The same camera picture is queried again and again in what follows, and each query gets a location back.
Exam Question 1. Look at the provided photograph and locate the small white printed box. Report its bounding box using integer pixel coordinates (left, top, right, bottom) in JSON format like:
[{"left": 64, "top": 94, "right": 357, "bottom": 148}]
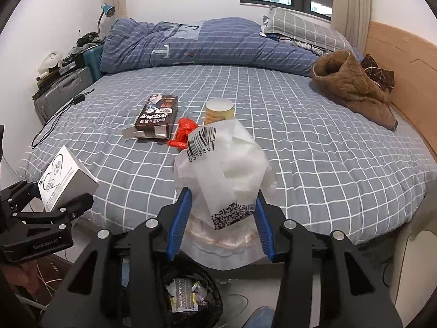
[{"left": 38, "top": 145, "right": 99, "bottom": 212}]

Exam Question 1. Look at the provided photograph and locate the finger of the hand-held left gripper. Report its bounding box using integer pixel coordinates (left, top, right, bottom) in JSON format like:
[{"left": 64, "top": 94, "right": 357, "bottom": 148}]
[
  {"left": 0, "top": 179, "right": 42, "bottom": 218},
  {"left": 12, "top": 193, "right": 93, "bottom": 228}
]

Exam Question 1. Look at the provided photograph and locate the grey checked pillow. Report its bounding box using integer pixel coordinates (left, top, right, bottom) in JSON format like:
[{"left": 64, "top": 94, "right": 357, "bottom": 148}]
[{"left": 261, "top": 6, "right": 354, "bottom": 52}]

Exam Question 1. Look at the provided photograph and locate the red plastic bag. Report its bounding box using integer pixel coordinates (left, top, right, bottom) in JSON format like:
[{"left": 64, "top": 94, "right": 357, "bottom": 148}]
[{"left": 167, "top": 117, "right": 199, "bottom": 151}]

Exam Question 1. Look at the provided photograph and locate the wooden headboard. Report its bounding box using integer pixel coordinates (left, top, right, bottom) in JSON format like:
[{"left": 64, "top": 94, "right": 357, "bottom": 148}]
[{"left": 364, "top": 20, "right": 437, "bottom": 165}]

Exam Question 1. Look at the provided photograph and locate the black charger cable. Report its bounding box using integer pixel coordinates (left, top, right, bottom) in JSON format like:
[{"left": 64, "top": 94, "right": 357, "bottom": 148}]
[{"left": 32, "top": 89, "right": 94, "bottom": 149}]

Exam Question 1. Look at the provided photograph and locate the grey suitcase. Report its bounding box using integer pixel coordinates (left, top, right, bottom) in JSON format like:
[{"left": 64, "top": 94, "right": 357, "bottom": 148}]
[{"left": 33, "top": 66, "right": 94, "bottom": 125}]

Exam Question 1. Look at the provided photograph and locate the dark cloth bundle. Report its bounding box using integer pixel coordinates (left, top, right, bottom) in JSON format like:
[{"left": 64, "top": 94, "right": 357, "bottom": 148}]
[{"left": 76, "top": 30, "right": 105, "bottom": 46}]

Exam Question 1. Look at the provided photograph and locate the clear zip bag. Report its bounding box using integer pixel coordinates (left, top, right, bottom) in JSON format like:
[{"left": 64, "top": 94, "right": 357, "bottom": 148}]
[{"left": 181, "top": 208, "right": 274, "bottom": 271}]

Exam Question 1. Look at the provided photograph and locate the blue desk lamp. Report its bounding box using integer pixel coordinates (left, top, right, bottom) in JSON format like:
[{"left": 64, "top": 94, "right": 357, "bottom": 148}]
[{"left": 96, "top": 3, "right": 115, "bottom": 35}]

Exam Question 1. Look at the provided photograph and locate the white barcode plastic bag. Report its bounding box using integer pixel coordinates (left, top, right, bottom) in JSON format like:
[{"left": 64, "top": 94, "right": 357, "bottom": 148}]
[{"left": 174, "top": 118, "right": 277, "bottom": 231}]

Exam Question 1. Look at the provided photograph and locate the dark brown snack box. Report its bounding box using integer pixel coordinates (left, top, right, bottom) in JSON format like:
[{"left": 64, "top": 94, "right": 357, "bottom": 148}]
[{"left": 123, "top": 94, "right": 179, "bottom": 140}]

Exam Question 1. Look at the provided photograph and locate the wide beige curtain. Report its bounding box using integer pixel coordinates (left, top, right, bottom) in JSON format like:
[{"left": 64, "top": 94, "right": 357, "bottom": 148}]
[{"left": 330, "top": 0, "right": 373, "bottom": 55}]

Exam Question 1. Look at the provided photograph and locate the blue slipper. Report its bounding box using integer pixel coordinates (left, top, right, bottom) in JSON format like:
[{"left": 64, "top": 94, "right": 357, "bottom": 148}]
[{"left": 244, "top": 306, "right": 275, "bottom": 328}]

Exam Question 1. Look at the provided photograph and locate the person's left hand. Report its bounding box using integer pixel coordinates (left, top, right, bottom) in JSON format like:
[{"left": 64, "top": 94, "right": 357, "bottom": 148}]
[{"left": 0, "top": 266, "right": 46, "bottom": 301}]

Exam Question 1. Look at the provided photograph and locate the black lined trash bin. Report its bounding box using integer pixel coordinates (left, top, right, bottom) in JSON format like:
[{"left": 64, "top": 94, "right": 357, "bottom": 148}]
[{"left": 160, "top": 253, "right": 224, "bottom": 328}]

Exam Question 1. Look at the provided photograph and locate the yellow paper cup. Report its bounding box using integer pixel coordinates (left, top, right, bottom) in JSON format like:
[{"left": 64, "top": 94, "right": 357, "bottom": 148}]
[{"left": 204, "top": 98, "right": 236, "bottom": 125}]

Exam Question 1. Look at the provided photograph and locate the blue striped duvet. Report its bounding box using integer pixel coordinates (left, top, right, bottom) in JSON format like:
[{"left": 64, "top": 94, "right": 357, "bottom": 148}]
[{"left": 100, "top": 17, "right": 364, "bottom": 76}]

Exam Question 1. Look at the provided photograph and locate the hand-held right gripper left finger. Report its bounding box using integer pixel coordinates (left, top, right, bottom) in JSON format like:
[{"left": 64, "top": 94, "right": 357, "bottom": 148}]
[{"left": 51, "top": 186, "right": 193, "bottom": 328}]

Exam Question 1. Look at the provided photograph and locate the brown padded jacket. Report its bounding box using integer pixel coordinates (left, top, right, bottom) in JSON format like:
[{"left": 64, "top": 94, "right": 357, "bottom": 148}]
[{"left": 310, "top": 50, "right": 398, "bottom": 131}]

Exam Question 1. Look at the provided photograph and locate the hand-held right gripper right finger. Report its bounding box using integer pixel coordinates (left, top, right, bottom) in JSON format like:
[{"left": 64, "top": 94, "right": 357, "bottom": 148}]
[{"left": 254, "top": 196, "right": 403, "bottom": 328}]

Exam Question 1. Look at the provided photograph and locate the beige chair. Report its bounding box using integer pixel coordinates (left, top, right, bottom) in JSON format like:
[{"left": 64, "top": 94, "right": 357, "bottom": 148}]
[{"left": 389, "top": 208, "right": 437, "bottom": 315}]

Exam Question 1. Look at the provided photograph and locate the pile of dark items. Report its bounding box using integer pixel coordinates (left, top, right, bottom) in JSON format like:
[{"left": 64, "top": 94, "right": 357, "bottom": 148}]
[{"left": 32, "top": 53, "right": 86, "bottom": 98}]

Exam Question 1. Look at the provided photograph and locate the teal suitcase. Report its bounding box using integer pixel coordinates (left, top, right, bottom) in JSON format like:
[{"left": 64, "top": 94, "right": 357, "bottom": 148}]
[{"left": 82, "top": 43, "right": 105, "bottom": 83}]

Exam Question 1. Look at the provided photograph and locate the dark brown patterned garment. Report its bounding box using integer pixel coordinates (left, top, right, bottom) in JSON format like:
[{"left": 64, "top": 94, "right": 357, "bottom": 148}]
[{"left": 360, "top": 54, "right": 396, "bottom": 93}]

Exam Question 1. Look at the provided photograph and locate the white round gadget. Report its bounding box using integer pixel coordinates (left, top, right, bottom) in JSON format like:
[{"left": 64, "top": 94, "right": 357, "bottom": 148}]
[{"left": 37, "top": 51, "right": 62, "bottom": 74}]

